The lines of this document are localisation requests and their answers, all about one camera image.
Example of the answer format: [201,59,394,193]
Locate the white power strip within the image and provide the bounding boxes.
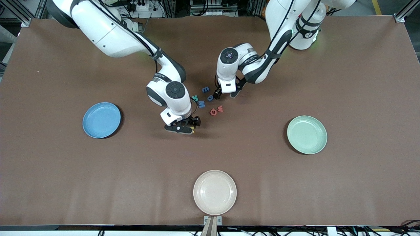
[126,0,164,18]

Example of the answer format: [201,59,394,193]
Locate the green plate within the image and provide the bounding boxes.
[287,115,328,155]

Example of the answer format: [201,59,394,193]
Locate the grey device with cables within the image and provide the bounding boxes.
[190,0,238,17]

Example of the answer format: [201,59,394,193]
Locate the cream plate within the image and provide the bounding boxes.
[193,170,237,216]

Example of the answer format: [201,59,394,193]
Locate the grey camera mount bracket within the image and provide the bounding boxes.
[201,216,222,236]

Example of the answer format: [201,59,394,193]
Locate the blue plate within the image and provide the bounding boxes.
[82,102,121,139]

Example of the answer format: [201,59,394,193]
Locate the aluminium frame profile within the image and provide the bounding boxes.
[395,0,414,23]
[0,0,50,27]

